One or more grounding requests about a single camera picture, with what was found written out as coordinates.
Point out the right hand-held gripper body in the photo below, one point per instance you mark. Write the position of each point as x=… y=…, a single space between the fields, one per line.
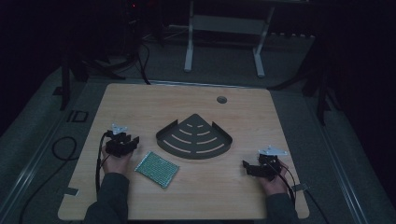
x=270 y=161

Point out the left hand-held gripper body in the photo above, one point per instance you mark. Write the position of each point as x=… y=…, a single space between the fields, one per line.
x=116 y=146

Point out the person's left hand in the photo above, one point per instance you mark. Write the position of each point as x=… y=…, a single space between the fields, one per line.
x=116 y=163

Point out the person's right hand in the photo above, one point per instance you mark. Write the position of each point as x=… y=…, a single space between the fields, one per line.
x=275 y=185

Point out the green dish sponge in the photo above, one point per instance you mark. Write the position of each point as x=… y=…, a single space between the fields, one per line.
x=157 y=169

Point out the grey tape piece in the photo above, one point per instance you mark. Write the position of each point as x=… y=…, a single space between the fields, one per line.
x=300 y=187
x=71 y=191

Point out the dark metal corner shelf tray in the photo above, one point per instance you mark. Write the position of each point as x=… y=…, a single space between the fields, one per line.
x=194 y=140

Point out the grey table grommet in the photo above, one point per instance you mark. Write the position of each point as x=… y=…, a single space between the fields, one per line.
x=221 y=100

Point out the black tripod stand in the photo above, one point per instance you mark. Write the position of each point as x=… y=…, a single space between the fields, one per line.
x=67 y=77
x=320 y=87

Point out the white metal stand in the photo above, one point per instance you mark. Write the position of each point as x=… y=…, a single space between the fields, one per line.
x=224 y=26

